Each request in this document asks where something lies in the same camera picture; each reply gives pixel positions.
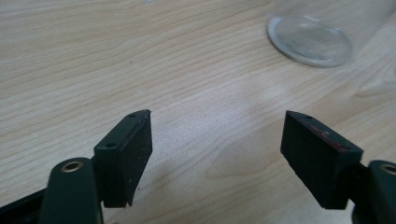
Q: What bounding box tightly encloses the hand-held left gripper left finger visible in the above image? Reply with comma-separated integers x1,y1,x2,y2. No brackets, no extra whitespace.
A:
92,109,153,209

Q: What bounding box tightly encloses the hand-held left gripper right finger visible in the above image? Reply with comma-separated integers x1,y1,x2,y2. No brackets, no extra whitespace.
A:
279,110,364,210

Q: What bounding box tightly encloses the clear glass jar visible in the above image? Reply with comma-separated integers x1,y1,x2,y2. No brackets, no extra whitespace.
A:
266,0,396,69

